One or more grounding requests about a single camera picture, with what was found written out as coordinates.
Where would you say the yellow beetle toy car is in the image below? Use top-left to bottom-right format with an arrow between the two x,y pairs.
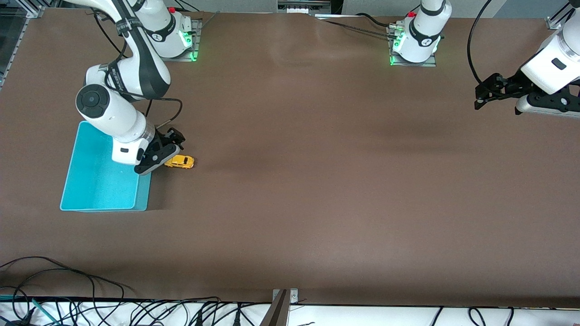
164,154 -> 195,170

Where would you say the aluminium corner profile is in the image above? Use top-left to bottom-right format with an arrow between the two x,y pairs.
546,0 -> 574,30

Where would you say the teal plastic bin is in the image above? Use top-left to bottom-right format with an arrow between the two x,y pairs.
59,120 -> 152,212

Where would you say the grey metal pole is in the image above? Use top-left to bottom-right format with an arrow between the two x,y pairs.
259,290 -> 290,326

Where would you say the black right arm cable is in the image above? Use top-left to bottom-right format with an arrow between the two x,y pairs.
93,9 -> 183,132

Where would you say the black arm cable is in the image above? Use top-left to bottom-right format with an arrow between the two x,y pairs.
93,9 -> 183,132
467,0 -> 494,86

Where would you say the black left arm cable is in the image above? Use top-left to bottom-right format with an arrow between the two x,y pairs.
467,0 -> 494,86

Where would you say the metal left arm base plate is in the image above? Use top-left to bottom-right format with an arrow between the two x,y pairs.
387,25 -> 438,67

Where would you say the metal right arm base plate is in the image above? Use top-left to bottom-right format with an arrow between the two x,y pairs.
150,18 -> 203,62

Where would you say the grey cable on table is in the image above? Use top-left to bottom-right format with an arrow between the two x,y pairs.
317,13 -> 399,39

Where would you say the long black cable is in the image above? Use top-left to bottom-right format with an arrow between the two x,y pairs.
0,256 -> 136,326
0,268 -> 98,326

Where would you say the aluminium frame profile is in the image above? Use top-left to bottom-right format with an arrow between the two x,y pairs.
0,0 -> 46,89

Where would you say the small metal bracket plate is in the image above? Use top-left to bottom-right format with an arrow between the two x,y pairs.
272,288 -> 300,305

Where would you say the teal cable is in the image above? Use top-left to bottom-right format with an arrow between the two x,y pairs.
0,294 -> 59,324

